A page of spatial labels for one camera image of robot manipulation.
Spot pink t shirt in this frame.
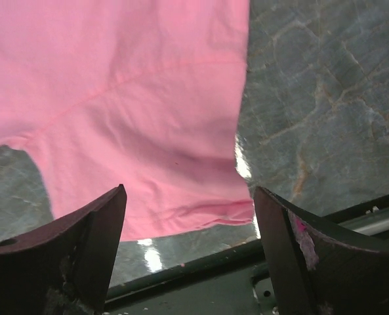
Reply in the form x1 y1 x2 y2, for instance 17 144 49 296
0 1 253 241

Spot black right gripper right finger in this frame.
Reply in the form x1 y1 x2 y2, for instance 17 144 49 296
254 187 389 314

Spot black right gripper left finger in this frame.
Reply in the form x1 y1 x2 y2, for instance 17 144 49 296
0 185 127 314

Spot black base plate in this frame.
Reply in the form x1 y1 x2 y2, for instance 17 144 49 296
105 194 389 314

